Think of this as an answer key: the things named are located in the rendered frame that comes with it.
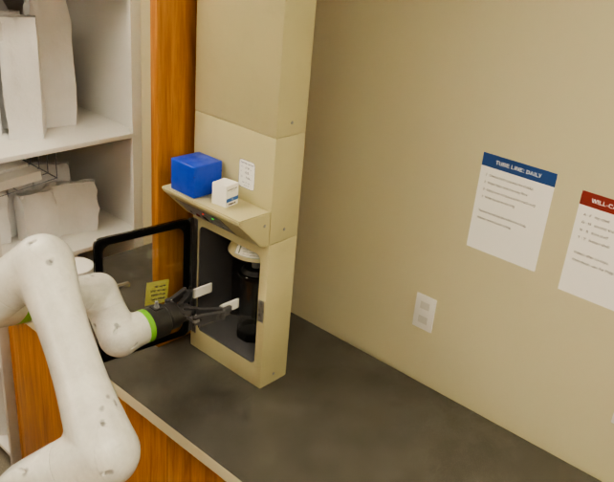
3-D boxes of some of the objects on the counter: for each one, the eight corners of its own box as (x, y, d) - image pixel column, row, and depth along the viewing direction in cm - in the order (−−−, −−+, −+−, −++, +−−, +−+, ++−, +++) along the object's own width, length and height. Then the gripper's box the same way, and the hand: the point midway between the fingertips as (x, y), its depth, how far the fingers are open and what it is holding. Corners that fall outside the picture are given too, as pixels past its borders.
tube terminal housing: (246, 317, 256) (258, 98, 224) (316, 358, 237) (339, 124, 205) (189, 343, 239) (194, 109, 207) (260, 389, 220) (276, 139, 188)
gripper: (191, 324, 196) (252, 298, 211) (138, 290, 210) (199, 269, 225) (190, 348, 199) (251, 321, 214) (138, 313, 213) (198, 290, 228)
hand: (220, 296), depth 218 cm, fingers open, 11 cm apart
